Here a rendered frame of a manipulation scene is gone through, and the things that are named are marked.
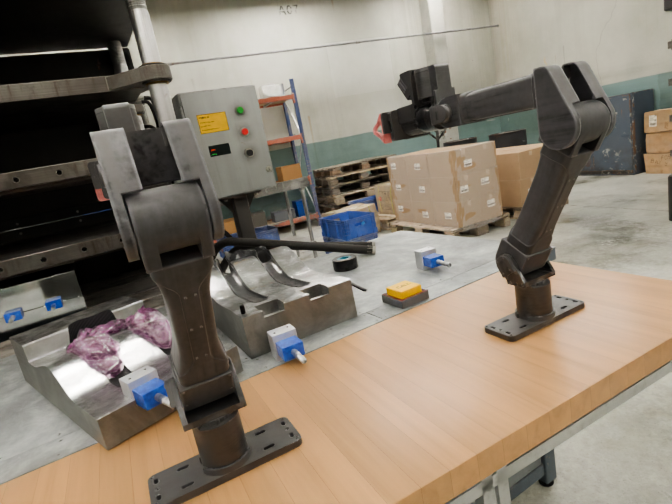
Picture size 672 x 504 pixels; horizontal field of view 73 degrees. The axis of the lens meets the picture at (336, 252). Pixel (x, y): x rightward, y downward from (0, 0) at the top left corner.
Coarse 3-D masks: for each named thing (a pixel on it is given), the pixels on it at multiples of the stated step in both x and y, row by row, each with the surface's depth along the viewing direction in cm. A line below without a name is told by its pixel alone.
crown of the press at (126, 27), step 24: (0, 0) 140; (24, 0) 143; (48, 0) 146; (72, 0) 150; (96, 0) 153; (120, 0) 157; (0, 24) 157; (24, 24) 161; (48, 24) 166; (72, 24) 170; (96, 24) 175; (120, 24) 180; (0, 48) 181; (24, 48) 186; (48, 48) 192; (72, 48) 198; (96, 48) 204
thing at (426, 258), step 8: (424, 248) 130; (432, 248) 128; (416, 256) 129; (424, 256) 126; (432, 256) 125; (440, 256) 124; (416, 264) 130; (424, 264) 127; (432, 264) 124; (440, 264) 122; (448, 264) 119
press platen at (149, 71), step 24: (144, 72) 143; (168, 72) 146; (0, 96) 134; (24, 96) 137; (48, 96) 140; (72, 96) 144; (96, 96) 151; (120, 96) 159; (144, 96) 182; (0, 120) 160; (24, 120) 168; (48, 120) 178; (72, 120) 189; (96, 120) 201
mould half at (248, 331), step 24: (240, 264) 120; (288, 264) 121; (216, 288) 112; (264, 288) 110; (288, 288) 105; (336, 288) 100; (216, 312) 110; (240, 312) 94; (288, 312) 95; (312, 312) 98; (336, 312) 101; (240, 336) 95; (264, 336) 93
